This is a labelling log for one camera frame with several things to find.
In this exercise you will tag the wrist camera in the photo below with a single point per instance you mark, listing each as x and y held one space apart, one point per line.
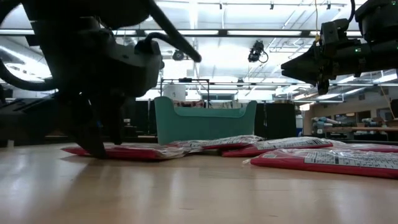
140 71
334 31

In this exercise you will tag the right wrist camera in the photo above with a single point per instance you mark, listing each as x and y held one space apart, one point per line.
334 31

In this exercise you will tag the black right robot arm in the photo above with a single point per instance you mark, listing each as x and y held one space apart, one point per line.
379 21

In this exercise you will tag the teal plastic basket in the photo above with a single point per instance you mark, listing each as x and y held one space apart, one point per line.
202 124

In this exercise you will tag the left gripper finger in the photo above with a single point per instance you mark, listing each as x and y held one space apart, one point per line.
90 133
116 124

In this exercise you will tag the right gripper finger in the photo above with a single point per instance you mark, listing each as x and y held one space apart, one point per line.
306 77
303 60

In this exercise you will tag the black overhead camera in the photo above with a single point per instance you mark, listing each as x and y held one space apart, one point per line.
256 49

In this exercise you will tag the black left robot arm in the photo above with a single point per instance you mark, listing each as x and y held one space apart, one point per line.
93 12

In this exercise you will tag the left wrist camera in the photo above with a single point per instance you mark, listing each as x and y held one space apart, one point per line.
140 71

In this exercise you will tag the cluttered workbench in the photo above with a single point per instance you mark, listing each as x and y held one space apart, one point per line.
357 127

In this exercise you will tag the red popcorn bag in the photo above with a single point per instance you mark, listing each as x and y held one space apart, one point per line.
140 153
224 141
311 163
373 147
280 146

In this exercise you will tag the white trash bin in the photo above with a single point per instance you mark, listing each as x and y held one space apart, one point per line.
174 91

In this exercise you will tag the black cabinet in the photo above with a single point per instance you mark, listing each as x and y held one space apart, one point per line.
276 121

